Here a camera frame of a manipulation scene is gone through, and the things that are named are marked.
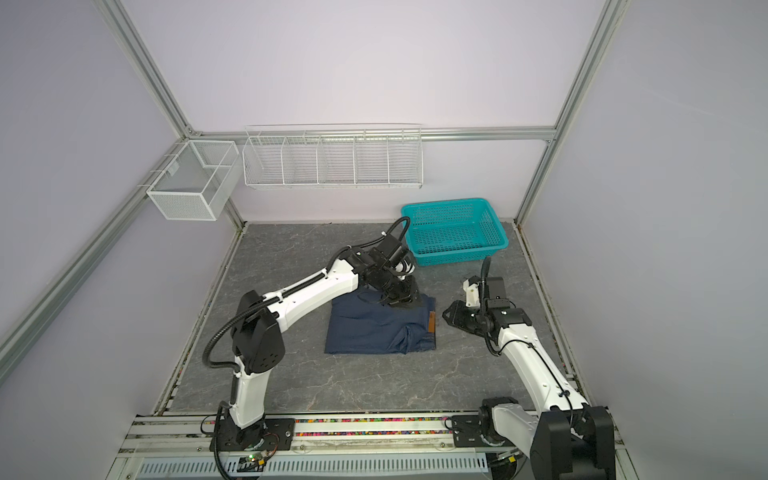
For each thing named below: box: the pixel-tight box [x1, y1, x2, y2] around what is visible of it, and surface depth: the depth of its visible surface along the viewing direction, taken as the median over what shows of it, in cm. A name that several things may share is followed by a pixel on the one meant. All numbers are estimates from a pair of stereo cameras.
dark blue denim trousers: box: [324, 289, 437, 355], surface depth 88 cm
